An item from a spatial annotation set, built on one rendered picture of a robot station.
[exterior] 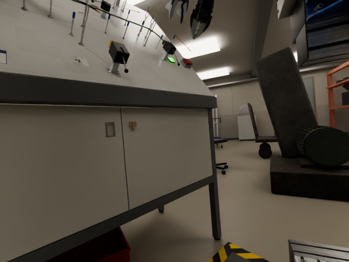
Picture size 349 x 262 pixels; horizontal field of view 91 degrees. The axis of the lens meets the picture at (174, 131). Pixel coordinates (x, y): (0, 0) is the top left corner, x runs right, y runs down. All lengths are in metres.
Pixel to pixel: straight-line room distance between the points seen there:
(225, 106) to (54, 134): 7.53
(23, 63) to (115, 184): 0.45
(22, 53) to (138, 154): 0.47
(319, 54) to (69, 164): 0.74
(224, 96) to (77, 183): 7.57
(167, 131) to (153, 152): 0.12
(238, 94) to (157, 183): 7.30
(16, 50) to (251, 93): 7.63
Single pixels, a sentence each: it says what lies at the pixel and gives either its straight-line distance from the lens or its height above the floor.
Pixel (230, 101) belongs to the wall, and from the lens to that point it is 7.89.
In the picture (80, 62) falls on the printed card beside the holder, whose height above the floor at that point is 0.95.
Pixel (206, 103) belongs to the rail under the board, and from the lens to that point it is 0.97.
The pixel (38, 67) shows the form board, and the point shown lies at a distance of 0.64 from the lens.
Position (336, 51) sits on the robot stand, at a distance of 0.59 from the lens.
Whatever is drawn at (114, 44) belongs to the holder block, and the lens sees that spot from 0.68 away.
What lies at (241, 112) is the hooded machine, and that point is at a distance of 7.05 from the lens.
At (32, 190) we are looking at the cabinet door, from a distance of 0.63.
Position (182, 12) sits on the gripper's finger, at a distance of 1.07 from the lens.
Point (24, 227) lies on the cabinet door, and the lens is 0.65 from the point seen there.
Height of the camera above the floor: 0.70
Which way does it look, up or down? 1 degrees down
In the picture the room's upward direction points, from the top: 5 degrees counter-clockwise
